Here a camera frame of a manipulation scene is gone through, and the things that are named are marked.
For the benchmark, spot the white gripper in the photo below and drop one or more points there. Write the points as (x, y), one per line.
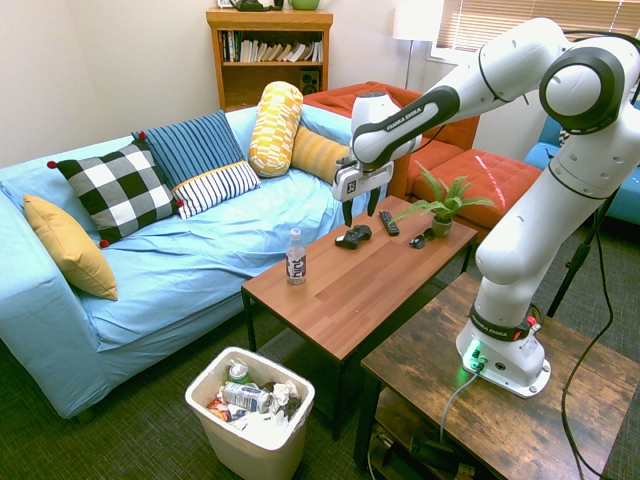
(365, 181)

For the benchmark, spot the clear bottle with purple label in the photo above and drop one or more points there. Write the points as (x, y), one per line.
(296, 265)

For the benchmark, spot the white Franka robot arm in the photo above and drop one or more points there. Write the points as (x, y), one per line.
(520, 240)

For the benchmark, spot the white trash bin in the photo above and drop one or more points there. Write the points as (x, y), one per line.
(250, 450)

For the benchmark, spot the black game controller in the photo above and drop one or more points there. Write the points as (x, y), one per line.
(356, 235)

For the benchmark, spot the black remote control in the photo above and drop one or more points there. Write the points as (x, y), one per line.
(389, 223)

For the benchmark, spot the black sunglasses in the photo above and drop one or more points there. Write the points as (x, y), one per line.
(419, 241)

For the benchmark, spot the mustard striped pillow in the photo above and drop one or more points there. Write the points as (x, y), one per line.
(315, 152)

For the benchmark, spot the wooden coffee table black legs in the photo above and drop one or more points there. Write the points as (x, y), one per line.
(360, 285)

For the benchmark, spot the small potted fern plant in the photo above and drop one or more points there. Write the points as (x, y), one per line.
(442, 222)

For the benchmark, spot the orange armchair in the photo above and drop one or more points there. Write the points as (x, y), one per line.
(450, 137)

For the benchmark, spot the yellow patterned bolster pillow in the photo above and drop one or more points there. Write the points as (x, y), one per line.
(275, 130)

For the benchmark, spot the small black speaker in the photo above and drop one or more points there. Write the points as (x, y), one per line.
(310, 81)

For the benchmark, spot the white navy striped pillow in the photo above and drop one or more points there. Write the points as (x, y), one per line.
(217, 187)

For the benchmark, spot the wooden bookshelf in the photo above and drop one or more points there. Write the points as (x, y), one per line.
(270, 80)

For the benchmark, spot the black floor vent grille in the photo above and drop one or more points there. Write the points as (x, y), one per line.
(287, 350)

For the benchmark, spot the row of leaning paperback books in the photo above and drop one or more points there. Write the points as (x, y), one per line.
(285, 52)

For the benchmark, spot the light blue sofa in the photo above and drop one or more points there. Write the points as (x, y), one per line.
(190, 260)

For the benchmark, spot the blue dark-striped pillow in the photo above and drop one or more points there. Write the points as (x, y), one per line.
(192, 145)

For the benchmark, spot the white shade floor lamp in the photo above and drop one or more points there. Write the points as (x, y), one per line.
(417, 20)

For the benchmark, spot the crumpled white paper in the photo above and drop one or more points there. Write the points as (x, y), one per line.
(284, 395)

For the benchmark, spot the dark upright books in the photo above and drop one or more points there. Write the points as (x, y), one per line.
(231, 46)

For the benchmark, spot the green can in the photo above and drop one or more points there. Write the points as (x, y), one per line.
(238, 373)

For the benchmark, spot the green bowl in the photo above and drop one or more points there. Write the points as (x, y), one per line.
(303, 4)

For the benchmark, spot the wooden window blinds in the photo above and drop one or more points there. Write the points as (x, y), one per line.
(480, 20)

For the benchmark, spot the crushed white can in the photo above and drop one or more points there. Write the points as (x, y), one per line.
(245, 396)

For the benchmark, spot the black white object on shelf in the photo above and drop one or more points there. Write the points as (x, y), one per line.
(255, 5)

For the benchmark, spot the white crumpled plastic wrap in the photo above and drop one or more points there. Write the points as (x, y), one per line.
(262, 427)

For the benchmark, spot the black white checkered pillow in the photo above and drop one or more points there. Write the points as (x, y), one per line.
(117, 192)

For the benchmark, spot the red snack wrapper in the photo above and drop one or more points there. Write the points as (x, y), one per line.
(218, 410)

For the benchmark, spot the black equipment under table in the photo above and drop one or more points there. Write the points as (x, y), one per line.
(435, 452)

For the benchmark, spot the rustic dark wood table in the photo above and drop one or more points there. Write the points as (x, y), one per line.
(500, 430)

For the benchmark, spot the teal bench sofa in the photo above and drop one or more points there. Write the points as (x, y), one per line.
(627, 200)

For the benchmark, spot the mustard yellow plain pillow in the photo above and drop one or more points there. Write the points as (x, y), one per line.
(70, 250)

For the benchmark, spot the black camera stand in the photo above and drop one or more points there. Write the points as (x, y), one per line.
(580, 252)

